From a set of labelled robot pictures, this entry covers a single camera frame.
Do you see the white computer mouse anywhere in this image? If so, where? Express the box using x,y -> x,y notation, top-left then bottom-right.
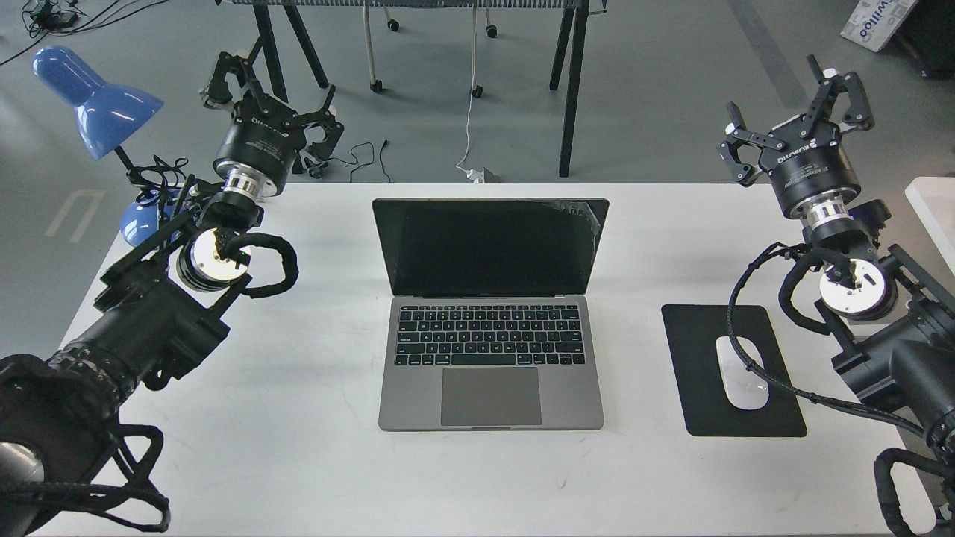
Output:
716,336 -> 768,411

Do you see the blue desk lamp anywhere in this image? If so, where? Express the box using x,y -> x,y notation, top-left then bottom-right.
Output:
33,45 -> 187,247

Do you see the white power cable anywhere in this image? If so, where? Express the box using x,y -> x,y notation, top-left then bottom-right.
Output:
457,0 -> 505,185

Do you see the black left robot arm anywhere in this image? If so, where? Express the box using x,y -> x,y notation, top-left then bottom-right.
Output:
1,52 -> 343,536

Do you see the white cardboard box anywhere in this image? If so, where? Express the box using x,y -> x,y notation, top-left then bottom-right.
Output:
839,1 -> 918,52

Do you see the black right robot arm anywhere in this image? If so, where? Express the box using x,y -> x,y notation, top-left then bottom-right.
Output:
719,55 -> 954,536

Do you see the black cable on floor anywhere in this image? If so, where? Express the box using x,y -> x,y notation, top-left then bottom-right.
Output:
326,139 -> 392,184

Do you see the rolling chair base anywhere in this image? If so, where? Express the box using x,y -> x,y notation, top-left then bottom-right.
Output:
360,1 -> 497,101

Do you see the black cable bundle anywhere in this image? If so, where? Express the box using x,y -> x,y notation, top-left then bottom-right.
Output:
0,0 -> 172,66

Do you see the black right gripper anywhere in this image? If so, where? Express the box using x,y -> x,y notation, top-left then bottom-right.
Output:
718,54 -> 875,219

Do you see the white side table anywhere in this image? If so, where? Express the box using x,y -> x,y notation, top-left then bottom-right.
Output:
905,176 -> 954,273

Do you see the black mouse pad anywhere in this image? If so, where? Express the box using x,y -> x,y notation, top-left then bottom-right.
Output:
661,304 -> 807,438

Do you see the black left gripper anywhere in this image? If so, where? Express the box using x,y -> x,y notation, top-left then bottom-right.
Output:
200,51 -> 345,197

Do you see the grey open laptop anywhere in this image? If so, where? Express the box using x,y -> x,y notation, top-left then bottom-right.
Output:
372,198 -> 610,431

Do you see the black trestle table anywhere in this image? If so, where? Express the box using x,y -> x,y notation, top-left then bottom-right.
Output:
216,0 -> 602,178

